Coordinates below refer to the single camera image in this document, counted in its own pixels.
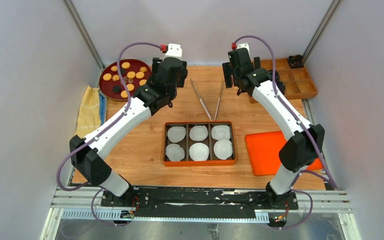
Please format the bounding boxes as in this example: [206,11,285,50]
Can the yellow cloth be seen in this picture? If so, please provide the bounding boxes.
[75,86,102,138]

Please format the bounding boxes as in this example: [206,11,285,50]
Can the white paper cup bottom right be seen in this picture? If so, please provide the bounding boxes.
[213,140,233,160]

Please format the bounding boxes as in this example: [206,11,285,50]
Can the white paper cup bottom left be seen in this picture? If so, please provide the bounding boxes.
[165,143,185,162]

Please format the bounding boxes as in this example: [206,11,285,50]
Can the white paper cup top right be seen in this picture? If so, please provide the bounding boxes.
[211,125,231,141]

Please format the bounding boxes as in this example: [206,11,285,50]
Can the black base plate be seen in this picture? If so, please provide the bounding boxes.
[100,186,299,220]

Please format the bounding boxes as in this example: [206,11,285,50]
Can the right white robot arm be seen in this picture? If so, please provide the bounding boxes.
[222,47,325,209]

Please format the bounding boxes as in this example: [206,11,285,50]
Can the black sandwich cookie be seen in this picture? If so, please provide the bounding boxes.
[112,85,122,94]

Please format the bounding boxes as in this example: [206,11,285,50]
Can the blue cloth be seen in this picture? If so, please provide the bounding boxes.
[98,90,108,126]

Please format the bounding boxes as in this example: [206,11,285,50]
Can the black paper cup corner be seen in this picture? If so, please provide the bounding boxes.
[287,54,304,69]

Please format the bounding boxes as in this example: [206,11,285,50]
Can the metal tongs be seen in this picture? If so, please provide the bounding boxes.
[189,78,223,121]

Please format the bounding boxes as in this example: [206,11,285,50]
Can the white paper cup bottom middle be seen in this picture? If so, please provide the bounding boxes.
[189,142,210,162]

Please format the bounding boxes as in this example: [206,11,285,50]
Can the orange compartment box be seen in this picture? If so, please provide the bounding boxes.
[162,121,237,167]

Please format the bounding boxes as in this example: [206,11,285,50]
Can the wooden compartment organizer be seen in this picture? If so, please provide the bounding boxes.
[275,58,319,100]

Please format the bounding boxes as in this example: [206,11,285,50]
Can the white paper cup top middle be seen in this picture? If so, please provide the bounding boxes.
[189,125,209,142]

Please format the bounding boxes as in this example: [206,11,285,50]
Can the dark red round plate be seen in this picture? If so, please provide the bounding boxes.
[98,59,152,101]

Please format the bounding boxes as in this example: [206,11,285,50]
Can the white paper cup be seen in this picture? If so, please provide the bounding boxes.
[211,125,231,141]
[167,126,186,143]
[189,142,210,162]
[165,143,185,162]
[189,125,209,142]
[213,140,233,160]

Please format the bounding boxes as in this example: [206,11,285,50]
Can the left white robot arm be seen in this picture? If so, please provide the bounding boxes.
[69,57,188,207]

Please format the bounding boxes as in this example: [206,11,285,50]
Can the yellow flower cookie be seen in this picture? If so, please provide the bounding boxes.
[112,74,120,81]
[139,66,148,73]

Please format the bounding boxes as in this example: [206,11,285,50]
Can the yellow round cookie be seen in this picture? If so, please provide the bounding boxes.
[126,83,135,92]
[139,79,147,86]
[120,90,128,99]
[135,71,145,80]
[126,71,136,79]
[121,61,131,70]

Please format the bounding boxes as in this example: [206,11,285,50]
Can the orange box lid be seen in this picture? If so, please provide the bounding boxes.
[244,130,325,177]

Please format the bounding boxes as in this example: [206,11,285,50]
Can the white paper cup top left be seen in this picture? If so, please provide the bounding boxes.
[167,126,186,143]

